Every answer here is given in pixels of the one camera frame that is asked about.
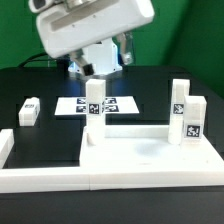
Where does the white marker base plate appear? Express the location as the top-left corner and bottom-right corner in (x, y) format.
(55, 96), (139, 116)

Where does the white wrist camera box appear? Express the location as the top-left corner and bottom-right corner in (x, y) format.
(28, 0), (66, 13)

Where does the black cable bundle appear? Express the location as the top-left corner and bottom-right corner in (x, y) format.
(18, 51), (68, 68)

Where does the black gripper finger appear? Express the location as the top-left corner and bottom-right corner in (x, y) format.
(116, 32), (134, 65)
(74, 55), (94, 76)

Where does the white desk top tray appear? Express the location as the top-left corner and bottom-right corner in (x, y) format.
(79, 125), (223, 168)

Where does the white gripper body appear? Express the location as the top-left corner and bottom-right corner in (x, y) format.
(36, 0), (155, 58)

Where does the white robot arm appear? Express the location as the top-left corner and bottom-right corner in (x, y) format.
(28, 0), (154, 78)

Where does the white L-shaped corner fence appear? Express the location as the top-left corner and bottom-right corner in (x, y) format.
(0, 129), (224, 193)

